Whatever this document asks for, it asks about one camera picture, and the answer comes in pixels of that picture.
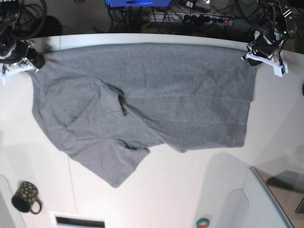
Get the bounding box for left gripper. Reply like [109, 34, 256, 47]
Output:
[247, 31, 283, 67]

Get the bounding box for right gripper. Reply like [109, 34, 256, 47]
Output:
[0, 40, 45, 69]

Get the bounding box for grey t-shirt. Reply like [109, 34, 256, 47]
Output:
[30, 43, 256, 188]

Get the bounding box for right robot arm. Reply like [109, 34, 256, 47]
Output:
[0, 0, 47, 69]

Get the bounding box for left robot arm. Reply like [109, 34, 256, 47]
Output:
[247, 0, 297, 66]

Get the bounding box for black power strip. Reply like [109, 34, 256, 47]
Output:
[182, 14, 236, 26]

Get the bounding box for blue box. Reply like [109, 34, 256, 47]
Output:
[105, 0, 171, 7]

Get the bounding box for black mug with yellow dots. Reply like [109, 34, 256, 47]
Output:
[11, 181, 42, 215]

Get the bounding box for white slotted panel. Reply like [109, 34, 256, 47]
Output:
[50, 211, 111, 228]

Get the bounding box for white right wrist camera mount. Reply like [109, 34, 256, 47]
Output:
[0, 58, 39, 85]

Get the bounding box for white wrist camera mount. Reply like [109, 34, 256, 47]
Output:
[241, 52, 289, 77]
[0, 58, 39, 85]

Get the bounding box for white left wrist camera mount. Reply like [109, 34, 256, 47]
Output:
[241, 52, 289, 77]

